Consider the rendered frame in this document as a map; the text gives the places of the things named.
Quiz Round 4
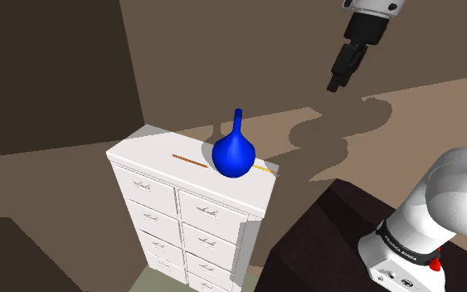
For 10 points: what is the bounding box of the white chest of drawers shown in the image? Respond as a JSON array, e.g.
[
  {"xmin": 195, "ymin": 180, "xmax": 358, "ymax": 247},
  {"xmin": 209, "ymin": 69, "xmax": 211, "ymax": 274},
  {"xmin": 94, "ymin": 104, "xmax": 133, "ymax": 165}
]
[{"xmin": 105, "ymin": 124, "xmax": 281, "ymax": 292}]

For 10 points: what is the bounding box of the yellow pencil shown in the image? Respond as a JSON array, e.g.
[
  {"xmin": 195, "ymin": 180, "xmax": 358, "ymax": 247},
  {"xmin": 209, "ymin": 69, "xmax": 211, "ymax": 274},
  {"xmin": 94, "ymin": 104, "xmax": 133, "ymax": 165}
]
[{"xmin": 252, "ymin": 163, "xmax": 280, "ymax": 178}]

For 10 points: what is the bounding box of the blue long-necked vase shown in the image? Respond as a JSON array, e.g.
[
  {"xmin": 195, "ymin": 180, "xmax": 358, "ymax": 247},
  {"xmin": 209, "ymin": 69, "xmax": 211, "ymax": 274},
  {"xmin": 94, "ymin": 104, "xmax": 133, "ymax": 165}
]
[{"xmin": 211, "ymin": 107, "xmax": 256, "ymax": 179}]

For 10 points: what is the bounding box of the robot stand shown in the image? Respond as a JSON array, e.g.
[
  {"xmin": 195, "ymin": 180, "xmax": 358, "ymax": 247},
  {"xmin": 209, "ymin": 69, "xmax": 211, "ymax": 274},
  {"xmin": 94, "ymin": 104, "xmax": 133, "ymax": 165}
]
[{"xmin": 253, "ymin": 178, "xmax": 467, "ymax": 292}]

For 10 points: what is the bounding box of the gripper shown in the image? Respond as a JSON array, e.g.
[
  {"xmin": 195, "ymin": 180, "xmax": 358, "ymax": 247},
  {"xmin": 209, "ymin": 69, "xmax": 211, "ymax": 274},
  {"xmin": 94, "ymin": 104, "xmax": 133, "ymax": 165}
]
[{"xmin": 326, "ymin": 12, "xmax": 391, "ymax": 94}]

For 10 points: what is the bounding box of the orange pencil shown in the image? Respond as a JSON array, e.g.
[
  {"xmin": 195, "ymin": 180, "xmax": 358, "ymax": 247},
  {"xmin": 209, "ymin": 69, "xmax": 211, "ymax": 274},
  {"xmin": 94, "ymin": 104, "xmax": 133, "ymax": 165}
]
[{"xmin": 171, "ymin": 153, "xmax": 210, "ymax": 169}]

